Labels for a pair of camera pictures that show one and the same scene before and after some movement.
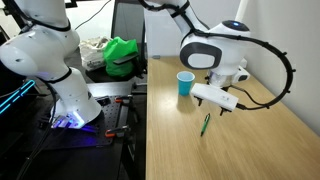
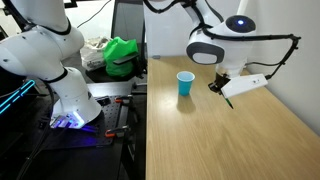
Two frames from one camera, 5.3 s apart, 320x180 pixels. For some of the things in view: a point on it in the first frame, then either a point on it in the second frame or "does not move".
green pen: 207,117 → 229,102
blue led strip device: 16,95 does not move
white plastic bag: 91,52 does not move
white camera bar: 215,96 → 243,84
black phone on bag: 126,59 does not move
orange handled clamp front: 114,132 does not move
